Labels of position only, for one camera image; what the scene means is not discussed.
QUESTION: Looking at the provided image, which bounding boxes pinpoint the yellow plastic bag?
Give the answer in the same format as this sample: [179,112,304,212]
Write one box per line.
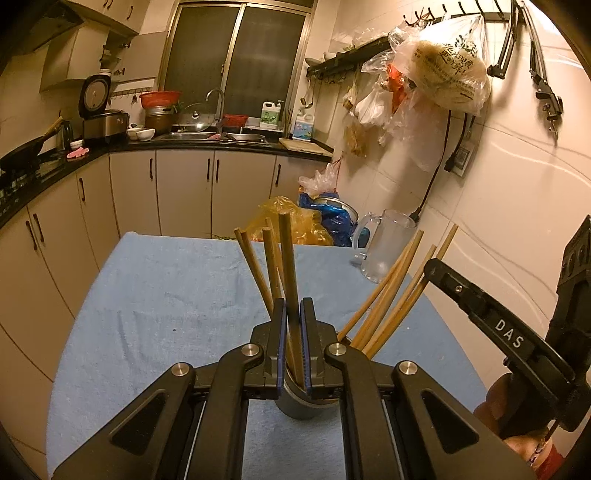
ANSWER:
[242,196,334,247]

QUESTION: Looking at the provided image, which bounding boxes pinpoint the clear glass pitcher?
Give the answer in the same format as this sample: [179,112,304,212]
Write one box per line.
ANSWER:
[351,209,417,284]

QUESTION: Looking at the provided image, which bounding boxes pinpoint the blue table cloth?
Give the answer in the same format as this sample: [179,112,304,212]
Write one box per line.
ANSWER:
[46,231,488,480]

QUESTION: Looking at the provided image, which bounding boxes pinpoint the glass pot lid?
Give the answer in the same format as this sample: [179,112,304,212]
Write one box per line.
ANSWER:
[178,102,218,134]

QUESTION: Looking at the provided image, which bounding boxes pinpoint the dark grey chopstick holder cup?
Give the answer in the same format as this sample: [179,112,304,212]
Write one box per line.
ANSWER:
[274,318,345,421]

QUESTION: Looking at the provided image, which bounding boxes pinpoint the hanging clear plastic bags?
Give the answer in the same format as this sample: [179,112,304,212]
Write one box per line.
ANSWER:
[342,14,492,171]

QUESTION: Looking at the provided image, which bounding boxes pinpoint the blue label bottle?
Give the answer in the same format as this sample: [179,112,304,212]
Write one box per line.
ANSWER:
[292,108,315,141]

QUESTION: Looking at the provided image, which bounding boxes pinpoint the white plastic bag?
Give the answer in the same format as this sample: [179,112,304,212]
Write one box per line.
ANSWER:
[298,161,342,197]

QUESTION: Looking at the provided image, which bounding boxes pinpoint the black power cord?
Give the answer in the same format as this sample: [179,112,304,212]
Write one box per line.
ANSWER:
[409,108,467,222]

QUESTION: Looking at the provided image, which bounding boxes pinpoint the wooden cutting board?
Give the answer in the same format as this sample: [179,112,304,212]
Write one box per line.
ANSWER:
[278,137,334,158]

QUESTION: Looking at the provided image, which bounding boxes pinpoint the black kitchen countertop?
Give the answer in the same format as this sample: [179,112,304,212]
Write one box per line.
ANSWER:
[0,138,333,232]

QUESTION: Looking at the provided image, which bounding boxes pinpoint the black wall hook rail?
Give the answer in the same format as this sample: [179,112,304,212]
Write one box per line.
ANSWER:
[404,0,513,26]

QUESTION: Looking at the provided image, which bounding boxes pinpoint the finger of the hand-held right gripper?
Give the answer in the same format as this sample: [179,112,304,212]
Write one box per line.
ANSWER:
[424,257,578,383]

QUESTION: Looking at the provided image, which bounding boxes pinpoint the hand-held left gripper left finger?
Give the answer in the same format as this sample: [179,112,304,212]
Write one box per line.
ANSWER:
[51,298,288,480]

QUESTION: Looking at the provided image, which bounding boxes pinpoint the black wall rack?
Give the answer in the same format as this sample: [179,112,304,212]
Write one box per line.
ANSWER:
[305,34,393,84]

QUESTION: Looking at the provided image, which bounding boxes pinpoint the silver rice cooker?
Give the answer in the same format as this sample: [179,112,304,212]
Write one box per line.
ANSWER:
[78,74,130,146]

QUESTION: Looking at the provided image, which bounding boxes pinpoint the dark range hood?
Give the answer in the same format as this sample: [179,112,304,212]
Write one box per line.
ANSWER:
[0,0,86,58]

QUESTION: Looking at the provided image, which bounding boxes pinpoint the black hanging metal tool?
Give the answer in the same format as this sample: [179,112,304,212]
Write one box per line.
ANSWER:
[487,0,565,139]

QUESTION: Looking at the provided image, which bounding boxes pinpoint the white detergent jug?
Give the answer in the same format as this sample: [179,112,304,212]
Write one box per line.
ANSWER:
[259,99,283,131]

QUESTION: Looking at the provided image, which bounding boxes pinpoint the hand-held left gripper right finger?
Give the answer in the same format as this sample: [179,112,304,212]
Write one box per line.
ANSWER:
[300,298,536,480]

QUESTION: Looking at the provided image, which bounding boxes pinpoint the metal sink faucet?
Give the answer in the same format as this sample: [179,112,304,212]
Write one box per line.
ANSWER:
[205,89,227,132]

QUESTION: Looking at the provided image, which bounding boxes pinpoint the blue plastic bag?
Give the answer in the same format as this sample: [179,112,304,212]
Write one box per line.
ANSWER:
[298,191,358,247]

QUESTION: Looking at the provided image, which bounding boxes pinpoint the black wok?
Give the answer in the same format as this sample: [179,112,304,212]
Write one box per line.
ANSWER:
[0,115,64,174]

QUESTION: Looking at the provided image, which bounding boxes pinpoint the black gas stove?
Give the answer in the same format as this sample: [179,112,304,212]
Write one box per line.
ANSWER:
[0,154,61,208]

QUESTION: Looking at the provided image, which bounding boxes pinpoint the wall power socket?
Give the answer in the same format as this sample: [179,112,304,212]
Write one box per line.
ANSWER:
[450,138,476,178]

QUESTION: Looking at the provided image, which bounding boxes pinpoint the bunch of wooden chopsticks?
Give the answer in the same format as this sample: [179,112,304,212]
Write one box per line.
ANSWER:
[233,216,459,386]

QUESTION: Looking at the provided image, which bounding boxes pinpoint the red plastic basin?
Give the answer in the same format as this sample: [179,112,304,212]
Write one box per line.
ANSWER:
[139,90,182,109]

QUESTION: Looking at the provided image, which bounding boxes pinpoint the dark kitchen window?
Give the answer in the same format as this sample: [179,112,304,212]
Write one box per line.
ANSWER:
[154,0,319,134]

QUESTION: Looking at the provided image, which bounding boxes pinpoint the beige kitchen cabinets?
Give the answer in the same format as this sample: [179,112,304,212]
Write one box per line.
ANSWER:
[0,148,340,467]

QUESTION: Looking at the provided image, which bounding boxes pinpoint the metal kitchen sink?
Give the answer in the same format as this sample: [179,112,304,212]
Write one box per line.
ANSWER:
[154,130,271,146]

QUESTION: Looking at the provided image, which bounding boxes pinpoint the wooden chopstick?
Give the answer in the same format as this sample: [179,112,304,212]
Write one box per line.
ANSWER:
[278,211,305,386]

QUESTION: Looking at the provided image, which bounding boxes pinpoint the beige wall cabinets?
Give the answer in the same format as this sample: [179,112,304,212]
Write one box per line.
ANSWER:
[39,0,160,93]

